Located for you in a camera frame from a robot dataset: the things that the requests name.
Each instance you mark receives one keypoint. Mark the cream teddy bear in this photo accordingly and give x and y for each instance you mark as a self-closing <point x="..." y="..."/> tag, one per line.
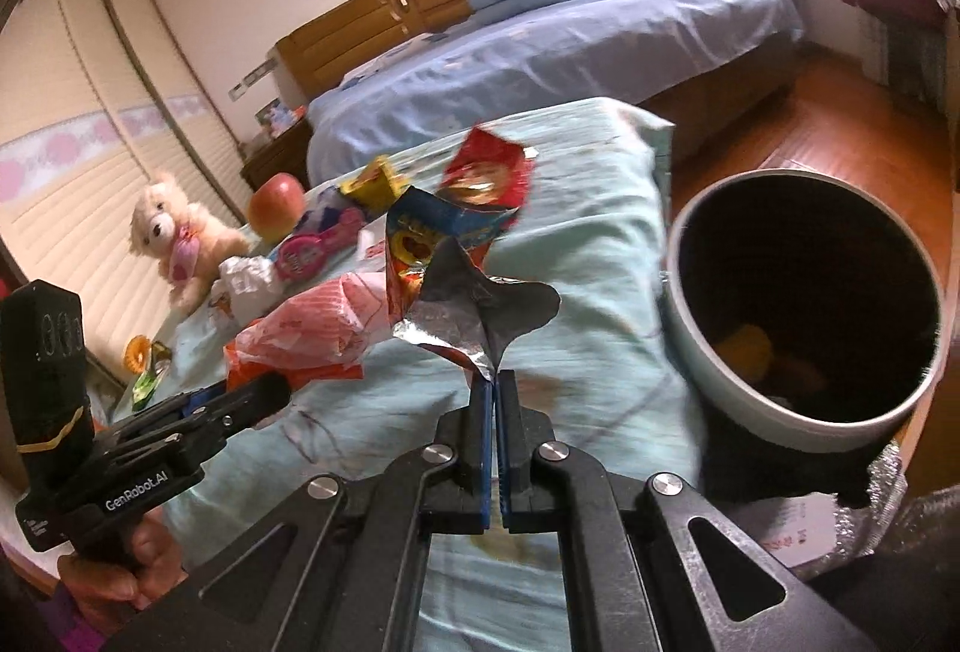
<point x="161" y="221"/>

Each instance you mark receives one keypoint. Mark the wooden headboard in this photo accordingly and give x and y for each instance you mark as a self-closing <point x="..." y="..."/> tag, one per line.
<point x="337" y="37"/>

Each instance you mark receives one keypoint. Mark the framed photo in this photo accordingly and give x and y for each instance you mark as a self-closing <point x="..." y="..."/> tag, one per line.
<point x="277" y="116"/>

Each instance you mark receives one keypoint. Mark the green snack wrapper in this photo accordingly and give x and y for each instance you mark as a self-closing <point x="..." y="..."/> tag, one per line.
<point x="150" y="382"/>

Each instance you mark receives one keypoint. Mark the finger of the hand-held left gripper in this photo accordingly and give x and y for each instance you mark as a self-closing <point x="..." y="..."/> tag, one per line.
<point x="199" y="398"/>
<point x="255" y="401"/>

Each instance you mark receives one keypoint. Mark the white wrapper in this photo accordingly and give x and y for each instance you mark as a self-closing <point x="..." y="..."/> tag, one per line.
<point x="247" y="284"/>

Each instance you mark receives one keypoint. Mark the yellow orange scrap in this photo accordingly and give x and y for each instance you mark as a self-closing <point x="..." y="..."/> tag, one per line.
<point x="746" y="352"/>

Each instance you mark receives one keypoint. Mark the cream sliding wardrobe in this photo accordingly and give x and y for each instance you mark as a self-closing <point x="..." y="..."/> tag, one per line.
<point x="90" y="97"/>

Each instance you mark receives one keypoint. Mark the bed with blue sheet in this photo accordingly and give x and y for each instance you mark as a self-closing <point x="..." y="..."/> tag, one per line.
<point x="562" y="45"/>

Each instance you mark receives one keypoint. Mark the red snack wrapper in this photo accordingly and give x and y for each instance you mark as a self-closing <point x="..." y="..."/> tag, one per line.
<point x="487" y="168"/>

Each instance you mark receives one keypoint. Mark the person's left hand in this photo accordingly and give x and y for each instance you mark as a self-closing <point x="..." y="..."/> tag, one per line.
<point x="161" y="562"/>

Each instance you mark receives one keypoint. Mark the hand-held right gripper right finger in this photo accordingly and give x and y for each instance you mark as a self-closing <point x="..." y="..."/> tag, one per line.
<point x="510" y="464"/>

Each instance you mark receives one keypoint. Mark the red apple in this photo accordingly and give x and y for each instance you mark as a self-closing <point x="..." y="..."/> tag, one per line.
<point x="276" y="206"/>

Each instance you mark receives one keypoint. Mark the blue foil snack wrapper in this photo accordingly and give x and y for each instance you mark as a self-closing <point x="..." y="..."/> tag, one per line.
<point x="450" y="307"/>

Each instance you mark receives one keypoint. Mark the teal printed blanket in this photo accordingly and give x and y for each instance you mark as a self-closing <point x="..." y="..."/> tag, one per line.
<point x="600" y="292"/>

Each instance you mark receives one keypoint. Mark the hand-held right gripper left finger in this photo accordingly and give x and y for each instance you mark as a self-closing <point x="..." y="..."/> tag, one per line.
<point x="487" y="457"/>

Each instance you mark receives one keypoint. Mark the pale round trash can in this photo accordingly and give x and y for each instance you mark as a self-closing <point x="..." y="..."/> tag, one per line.
<point x="705" y="352"/>

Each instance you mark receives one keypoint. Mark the wooden nightstand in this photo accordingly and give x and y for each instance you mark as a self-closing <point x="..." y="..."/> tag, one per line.
<point x="281" y="157"/>

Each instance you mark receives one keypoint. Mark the pink plastic bag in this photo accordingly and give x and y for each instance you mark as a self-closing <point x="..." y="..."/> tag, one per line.
<point x="315" y="322"/>

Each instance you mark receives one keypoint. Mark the wall socket panel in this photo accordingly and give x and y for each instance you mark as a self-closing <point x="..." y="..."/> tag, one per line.
<point x="251" y="81"/>

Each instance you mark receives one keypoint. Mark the yellow snack wrapper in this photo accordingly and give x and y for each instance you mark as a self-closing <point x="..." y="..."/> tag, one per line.
<point x="375" y="181"/>

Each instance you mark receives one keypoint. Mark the pink toy package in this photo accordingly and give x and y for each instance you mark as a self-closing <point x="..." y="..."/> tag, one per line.
<point x="307" y="254"/>

